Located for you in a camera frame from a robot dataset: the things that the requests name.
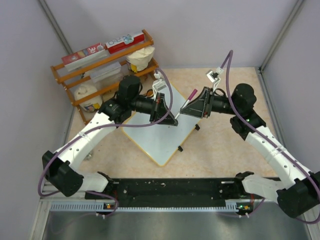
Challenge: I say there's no red foil wrap box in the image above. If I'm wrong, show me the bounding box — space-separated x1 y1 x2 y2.
61 42 107 72

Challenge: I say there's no yellow framed whiteboard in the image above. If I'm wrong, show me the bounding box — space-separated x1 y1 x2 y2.
122 83 200 167

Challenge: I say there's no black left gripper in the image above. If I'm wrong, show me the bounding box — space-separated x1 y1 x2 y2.
129 92 178 126

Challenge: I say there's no orange wooden shelf rack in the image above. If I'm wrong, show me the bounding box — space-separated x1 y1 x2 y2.
50 29 159 124

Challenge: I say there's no upper white paper-lid jar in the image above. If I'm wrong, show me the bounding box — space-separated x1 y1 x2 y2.
126 46 155 73

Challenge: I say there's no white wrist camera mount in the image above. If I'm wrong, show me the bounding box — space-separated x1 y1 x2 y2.
152 71 167 100
206 67 224 92

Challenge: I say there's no lower white paper-lid jar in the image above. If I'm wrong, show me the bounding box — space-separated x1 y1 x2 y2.
73 83 104 114

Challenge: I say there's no grey slotted cable duct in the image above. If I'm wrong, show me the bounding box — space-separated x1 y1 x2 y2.
51 201 253 213

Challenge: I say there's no clear plastic box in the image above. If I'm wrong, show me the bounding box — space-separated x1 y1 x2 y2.
89 61 122 83

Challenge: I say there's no white marker pen magenta cap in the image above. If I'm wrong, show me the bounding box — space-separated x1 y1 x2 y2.
174 88 198 120

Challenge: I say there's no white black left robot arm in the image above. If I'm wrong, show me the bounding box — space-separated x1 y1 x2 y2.
40 68 178 199

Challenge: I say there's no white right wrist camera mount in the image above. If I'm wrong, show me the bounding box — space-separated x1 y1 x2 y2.
206 67 224 92

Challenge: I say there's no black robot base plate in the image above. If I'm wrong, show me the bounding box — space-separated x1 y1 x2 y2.
84 177 265 208

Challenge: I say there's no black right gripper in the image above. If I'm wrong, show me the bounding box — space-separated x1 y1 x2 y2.
180 87 240 119

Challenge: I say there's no small glass bottle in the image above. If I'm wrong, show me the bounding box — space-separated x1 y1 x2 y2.
85 151 93 161

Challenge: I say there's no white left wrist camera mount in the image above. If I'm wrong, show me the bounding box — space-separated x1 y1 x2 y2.
152 71 167 100

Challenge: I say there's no white paper-lid jar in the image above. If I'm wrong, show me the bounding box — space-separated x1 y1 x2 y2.
126 46 155 73
73 83 104 114

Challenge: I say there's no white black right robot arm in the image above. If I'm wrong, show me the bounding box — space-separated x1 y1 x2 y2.
179 83 320 218

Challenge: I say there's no red white wrap box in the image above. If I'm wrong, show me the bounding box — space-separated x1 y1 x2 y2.
105 31 145 54

